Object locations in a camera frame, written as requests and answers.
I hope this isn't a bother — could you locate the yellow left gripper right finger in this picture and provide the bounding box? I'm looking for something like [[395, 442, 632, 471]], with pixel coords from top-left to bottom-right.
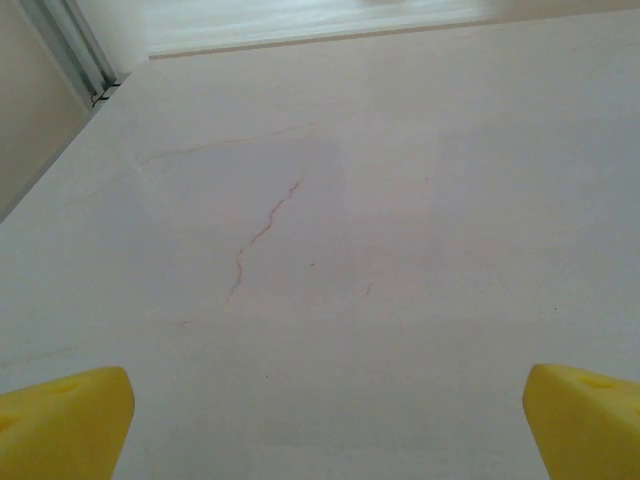
[[522, 363, 640, 480]]

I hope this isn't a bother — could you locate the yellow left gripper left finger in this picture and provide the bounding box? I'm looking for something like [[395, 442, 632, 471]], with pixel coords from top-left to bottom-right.
[[0, 365, 136, 480]]

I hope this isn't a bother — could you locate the aluminium frame post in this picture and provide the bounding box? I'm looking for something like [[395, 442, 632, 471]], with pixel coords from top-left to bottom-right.
[[22, 0, 121, 96]]

